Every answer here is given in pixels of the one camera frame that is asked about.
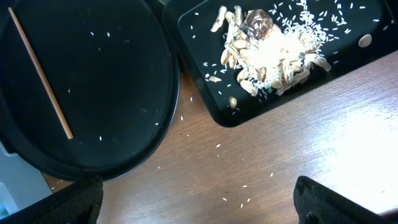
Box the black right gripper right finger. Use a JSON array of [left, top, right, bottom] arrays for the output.
[[294, 176, 392, 224]]

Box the round black tray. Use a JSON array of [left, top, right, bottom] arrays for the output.
[[1, 0, 180, 181]]

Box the wooden chopstick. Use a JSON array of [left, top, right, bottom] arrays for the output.
[[8, 7, 73, 139]]

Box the rice and nutshell pile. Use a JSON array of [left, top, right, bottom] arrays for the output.
[[189, 0, 389, 110]]

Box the grey dishwasher rack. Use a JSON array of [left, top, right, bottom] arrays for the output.
[[0, 146, 52, 219]]

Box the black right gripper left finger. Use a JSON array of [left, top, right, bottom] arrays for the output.
[[1, 177, 103, 224]]

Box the black rectangular tray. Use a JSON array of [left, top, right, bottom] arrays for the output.
[[163, 0, 397, 127]]

